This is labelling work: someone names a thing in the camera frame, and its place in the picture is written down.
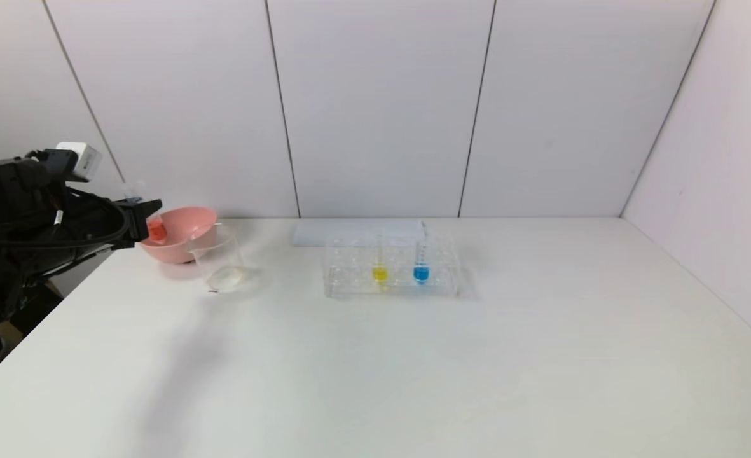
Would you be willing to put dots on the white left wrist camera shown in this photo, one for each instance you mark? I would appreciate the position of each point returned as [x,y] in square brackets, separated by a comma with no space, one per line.
[81,160]

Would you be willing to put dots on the red pigment test tube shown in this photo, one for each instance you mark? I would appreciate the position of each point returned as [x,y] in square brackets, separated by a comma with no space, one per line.
[157,232]

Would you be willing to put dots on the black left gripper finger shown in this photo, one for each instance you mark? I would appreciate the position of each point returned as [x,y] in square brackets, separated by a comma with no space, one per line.
[151,209]

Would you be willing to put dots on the yellow pigment test tube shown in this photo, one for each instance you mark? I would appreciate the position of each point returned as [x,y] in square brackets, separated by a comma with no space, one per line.
[379,275]

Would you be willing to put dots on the pink plastic bowl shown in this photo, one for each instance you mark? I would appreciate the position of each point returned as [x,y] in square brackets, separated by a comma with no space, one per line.
[181,245]

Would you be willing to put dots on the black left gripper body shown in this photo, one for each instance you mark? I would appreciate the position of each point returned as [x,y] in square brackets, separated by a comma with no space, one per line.
[136,221]

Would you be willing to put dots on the blue pigment test tube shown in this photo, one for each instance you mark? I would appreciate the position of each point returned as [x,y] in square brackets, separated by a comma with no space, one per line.
[420,275]

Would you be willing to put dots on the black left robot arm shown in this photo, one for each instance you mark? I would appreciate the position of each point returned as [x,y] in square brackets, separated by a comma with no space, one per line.
[6,203]

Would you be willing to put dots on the clear plastic beaker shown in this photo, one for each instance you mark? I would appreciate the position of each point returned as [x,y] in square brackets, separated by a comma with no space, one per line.
[222,270]

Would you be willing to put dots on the white paper sheet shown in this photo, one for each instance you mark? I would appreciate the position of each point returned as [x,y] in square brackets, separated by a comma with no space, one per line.
[324,232]

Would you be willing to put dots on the clear acrylic test tube rack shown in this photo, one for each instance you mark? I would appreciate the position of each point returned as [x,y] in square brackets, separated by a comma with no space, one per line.
[397,289]

